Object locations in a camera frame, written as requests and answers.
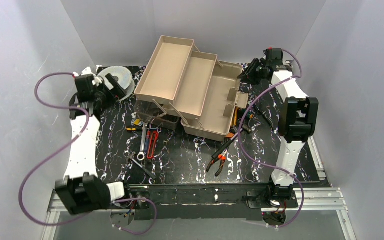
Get yellow black hex key set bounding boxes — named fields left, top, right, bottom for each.
left=125, top=119, right=143, bottom=132

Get beige plastic tool box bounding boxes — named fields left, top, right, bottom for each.
left=134, top=36, right=248, bottom=142

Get steel combination wrench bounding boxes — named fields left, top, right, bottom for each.
left=136, top=122, right=149, bottom=162

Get black handled hammer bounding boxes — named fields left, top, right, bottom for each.
left=211, top=124, right=252, bottom=160

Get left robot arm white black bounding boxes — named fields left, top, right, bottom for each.
left=55, top=73, right=127, bottom=216

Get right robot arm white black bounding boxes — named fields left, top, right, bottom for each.
left=238, top=48, right=319, bottom=208

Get white filament spool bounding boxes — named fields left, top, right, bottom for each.
left=98, top=66, right=135, bottom=102

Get orange yellow utility knife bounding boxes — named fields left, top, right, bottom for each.
left=231, top=107, right=239, bottom=128

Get red utility knife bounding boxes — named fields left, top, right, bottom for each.
left=146, top=130, right=159, bottom=161

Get orange black pliers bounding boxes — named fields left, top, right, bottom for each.
left=206, top=149, right=228, bottom=177

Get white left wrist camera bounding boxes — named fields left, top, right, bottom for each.
left=72, top=67, right=105, bottom=87

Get blue handled tool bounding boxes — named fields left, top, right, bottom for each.
left=144, top=130, right=151, bottom=155

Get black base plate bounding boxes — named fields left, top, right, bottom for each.
left=127, top=183, right=299, bottom=221

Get aluminium frame rail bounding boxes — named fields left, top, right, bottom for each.
left=42, top=187, right=356, bottom=240

